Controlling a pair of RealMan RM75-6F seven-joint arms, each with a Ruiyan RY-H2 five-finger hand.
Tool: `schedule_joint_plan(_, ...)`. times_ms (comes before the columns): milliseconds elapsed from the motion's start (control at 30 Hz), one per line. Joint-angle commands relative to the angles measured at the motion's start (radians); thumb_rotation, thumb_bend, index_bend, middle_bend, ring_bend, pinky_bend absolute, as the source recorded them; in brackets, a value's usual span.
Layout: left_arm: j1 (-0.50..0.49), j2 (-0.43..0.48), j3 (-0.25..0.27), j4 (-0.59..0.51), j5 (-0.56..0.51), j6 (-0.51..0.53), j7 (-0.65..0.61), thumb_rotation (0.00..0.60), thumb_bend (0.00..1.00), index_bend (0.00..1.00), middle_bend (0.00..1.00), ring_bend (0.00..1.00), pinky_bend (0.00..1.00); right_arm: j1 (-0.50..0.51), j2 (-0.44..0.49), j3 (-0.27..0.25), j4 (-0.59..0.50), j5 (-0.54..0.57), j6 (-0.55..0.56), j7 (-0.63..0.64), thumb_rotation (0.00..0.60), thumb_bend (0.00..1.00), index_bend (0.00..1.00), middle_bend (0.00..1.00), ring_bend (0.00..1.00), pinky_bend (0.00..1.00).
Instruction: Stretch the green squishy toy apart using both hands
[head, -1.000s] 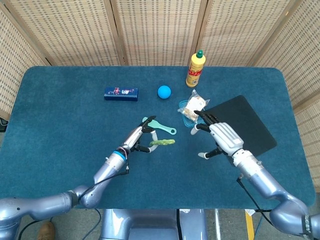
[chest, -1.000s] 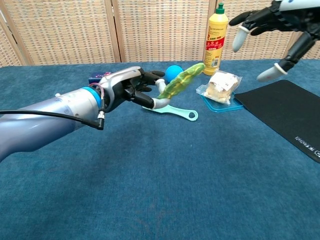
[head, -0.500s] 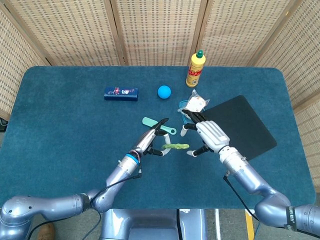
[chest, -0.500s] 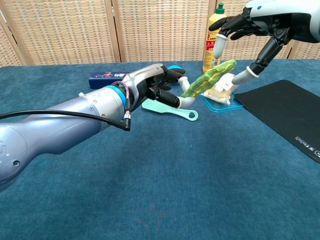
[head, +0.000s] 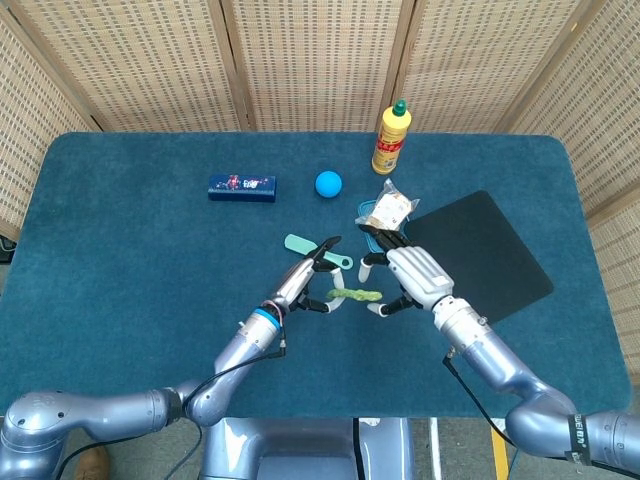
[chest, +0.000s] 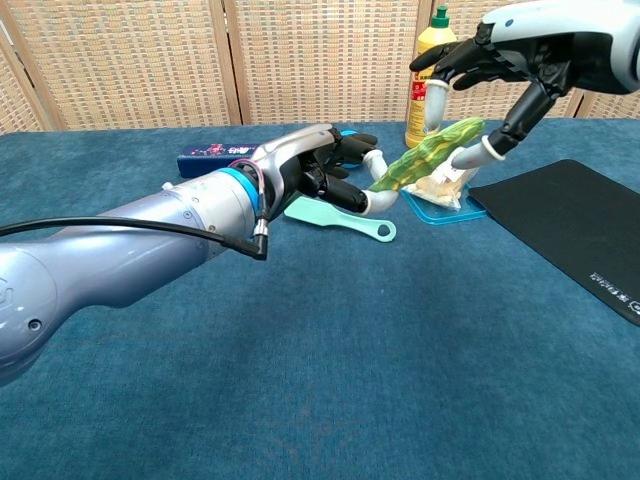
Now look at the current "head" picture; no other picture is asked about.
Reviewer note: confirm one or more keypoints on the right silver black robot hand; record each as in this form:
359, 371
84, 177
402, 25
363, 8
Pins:
420, 275

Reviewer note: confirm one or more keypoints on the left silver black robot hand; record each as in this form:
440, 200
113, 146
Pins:
300, 280

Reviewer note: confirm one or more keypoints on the green pea pod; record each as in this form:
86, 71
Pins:
357, 294

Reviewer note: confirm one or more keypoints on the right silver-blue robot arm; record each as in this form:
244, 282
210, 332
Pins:
500, 365

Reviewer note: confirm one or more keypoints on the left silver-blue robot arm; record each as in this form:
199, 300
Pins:
100, 415

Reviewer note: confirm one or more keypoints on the mint green plastic spatula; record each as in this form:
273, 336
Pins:
300, 244

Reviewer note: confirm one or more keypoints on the black mouse pad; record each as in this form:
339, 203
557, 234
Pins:
480, 240

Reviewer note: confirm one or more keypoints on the clear bag of snacks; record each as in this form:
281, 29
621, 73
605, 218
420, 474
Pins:
387, 210

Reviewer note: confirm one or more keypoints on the blue translucent plastic lid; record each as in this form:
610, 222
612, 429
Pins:
365, 206

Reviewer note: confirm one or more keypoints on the blue rubber ball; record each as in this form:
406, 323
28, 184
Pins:
328, 184

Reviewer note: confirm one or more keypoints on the dark blue printed box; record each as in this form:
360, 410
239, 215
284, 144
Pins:
242, 188

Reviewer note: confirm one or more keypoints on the yellow bottle with green cap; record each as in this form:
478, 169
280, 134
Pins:
390, 140

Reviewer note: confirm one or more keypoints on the silver-blue robot torso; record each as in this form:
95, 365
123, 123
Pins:
300, 450

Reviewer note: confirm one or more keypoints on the blue carpet table cover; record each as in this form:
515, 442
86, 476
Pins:
125, 275

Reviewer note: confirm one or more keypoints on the woven bamboo folding screen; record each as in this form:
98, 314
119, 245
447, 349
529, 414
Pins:
320, 60

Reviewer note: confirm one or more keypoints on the brown shoe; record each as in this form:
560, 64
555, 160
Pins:
92, 465

